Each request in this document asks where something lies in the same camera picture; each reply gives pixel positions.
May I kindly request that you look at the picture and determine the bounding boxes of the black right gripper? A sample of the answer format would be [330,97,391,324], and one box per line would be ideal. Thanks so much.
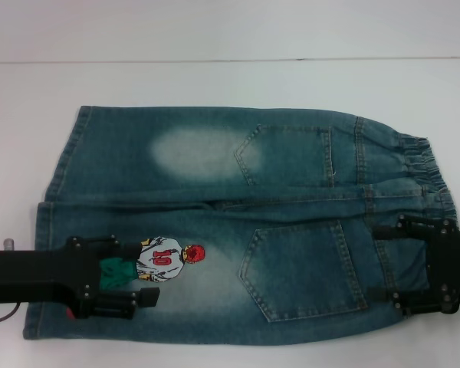
[369,215,460,315]

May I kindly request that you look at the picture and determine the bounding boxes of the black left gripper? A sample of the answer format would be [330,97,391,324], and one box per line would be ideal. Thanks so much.
[0,236,161,320]

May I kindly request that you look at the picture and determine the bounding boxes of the blue denim shorts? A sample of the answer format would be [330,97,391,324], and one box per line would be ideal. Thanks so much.
[21,103,453,348]

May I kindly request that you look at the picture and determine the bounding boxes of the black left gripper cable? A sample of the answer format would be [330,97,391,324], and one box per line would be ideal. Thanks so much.
[0,302,23,327]

